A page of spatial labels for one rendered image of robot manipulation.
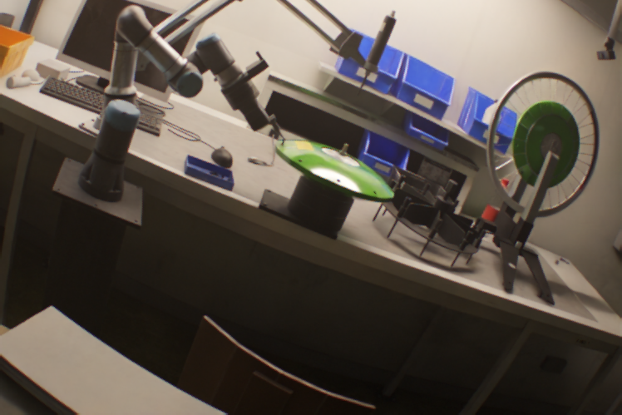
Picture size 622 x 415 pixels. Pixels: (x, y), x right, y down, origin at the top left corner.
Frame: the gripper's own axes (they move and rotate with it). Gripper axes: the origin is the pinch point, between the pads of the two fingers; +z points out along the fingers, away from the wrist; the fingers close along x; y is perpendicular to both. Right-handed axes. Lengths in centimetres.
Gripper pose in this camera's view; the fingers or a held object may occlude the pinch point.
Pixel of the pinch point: (284, 140)
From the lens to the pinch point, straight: 166.7
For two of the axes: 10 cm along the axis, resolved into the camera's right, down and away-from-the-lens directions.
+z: 5.2, 7.9, 3.2
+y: -8.4, 5.4, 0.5
